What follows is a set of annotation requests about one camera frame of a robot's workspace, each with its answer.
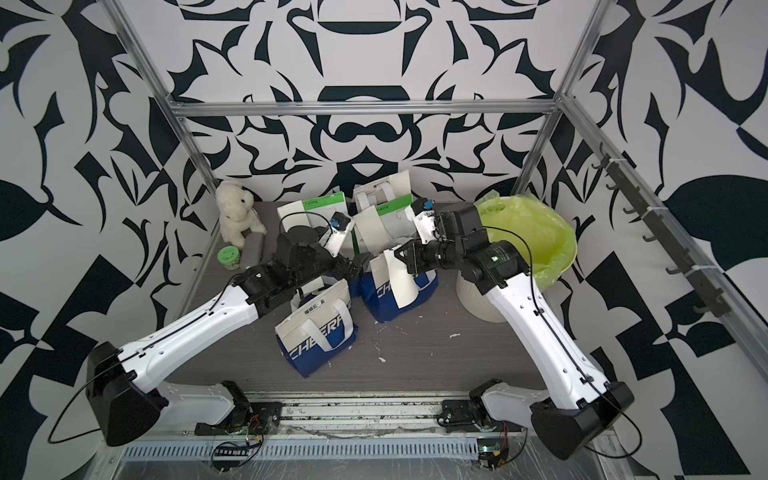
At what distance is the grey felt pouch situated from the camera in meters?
1.02

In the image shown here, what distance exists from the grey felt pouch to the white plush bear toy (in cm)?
2

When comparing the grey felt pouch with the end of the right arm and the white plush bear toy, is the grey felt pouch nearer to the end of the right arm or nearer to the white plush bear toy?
the white plush bear toy

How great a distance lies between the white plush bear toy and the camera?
97 cm

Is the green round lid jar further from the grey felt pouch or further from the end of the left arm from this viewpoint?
the end of the left arm

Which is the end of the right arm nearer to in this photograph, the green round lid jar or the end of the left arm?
the end of the left arm

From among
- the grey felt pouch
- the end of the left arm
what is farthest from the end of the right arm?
the grey felt pouch
